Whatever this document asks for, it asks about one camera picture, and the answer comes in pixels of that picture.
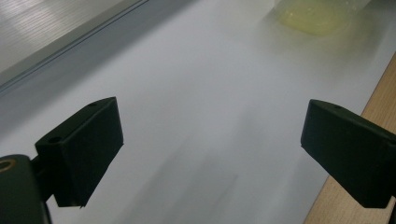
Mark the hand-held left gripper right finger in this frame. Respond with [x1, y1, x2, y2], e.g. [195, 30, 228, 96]
[300, 99, 396, 209]

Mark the yellowish translucent container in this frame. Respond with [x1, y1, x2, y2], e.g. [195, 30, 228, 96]
[273, 0, 372, 37]

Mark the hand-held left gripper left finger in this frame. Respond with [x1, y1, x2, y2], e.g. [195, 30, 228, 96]
[30, 96, 124, 208]

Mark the silver metal tray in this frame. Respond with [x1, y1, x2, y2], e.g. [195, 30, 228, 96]
[0, 0, 150, 94]

